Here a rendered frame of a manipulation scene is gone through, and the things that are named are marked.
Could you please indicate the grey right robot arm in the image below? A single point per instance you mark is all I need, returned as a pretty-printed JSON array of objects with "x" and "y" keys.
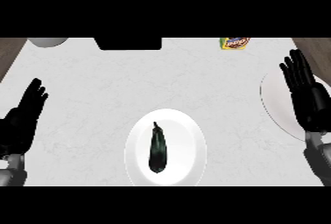
[{"x": 318, "y": 157}]

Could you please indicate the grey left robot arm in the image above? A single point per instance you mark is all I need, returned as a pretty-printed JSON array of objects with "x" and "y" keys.
[{"x": 11, "y": 170}]

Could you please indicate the dark eggplant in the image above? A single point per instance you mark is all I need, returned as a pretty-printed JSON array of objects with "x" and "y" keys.
[{"x": 157, "y": 148}]

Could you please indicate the white round plate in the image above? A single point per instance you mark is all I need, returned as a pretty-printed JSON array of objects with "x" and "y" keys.
[{"x": 278, "y": 99}]

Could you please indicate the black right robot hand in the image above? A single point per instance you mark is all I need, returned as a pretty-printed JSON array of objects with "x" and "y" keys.
[{"x": 308, "y": 96}]

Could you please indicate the white oval plate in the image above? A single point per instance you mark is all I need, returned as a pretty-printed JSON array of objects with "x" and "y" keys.
[{"x": 166, "y": 147}]

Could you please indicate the grey round bowl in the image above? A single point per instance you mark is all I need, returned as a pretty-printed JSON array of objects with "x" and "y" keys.
[{"x": 48, "y": 42}]

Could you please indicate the yellow snack box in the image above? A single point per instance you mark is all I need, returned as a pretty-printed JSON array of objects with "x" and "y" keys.
[{"x": 234, "y": 43}]

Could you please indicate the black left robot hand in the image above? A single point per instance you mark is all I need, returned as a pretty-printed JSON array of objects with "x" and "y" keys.
[{"x": 24, "y": 116}]

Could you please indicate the black appliance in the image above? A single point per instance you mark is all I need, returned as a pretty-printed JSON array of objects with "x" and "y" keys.
[{"x": 129, "y": 43}]

